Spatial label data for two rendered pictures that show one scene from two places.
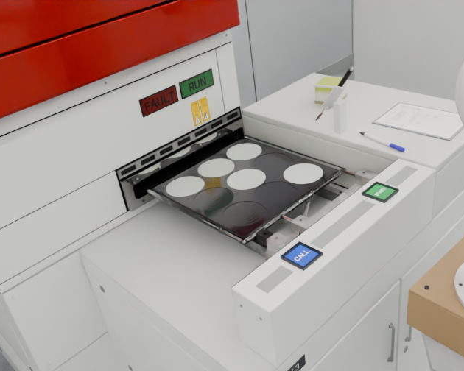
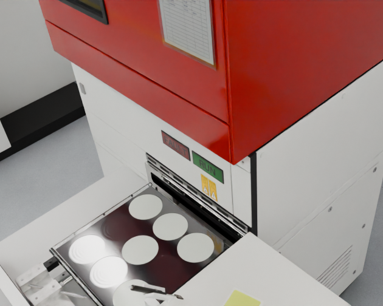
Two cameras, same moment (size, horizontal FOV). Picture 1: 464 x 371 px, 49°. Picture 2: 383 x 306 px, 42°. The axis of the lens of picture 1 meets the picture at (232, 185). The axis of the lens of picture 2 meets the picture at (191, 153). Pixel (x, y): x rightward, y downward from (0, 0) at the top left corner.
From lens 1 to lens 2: 167 cm
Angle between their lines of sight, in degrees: 71
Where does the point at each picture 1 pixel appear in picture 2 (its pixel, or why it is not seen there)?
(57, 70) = (95, 65)
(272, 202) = (93, 269)
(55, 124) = (114, 93)
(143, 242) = (118, 199)
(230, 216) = (86, 240)
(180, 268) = (78, 224)
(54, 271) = (113, 159)
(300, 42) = not seen: outside the picture
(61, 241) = (117, 150)
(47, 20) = (90, 35)
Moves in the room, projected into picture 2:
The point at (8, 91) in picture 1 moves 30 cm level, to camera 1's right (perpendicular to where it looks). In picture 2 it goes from (76, 55) to (60, 116)
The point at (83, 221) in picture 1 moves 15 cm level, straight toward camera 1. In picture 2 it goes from (127, 155) to (84, 169)
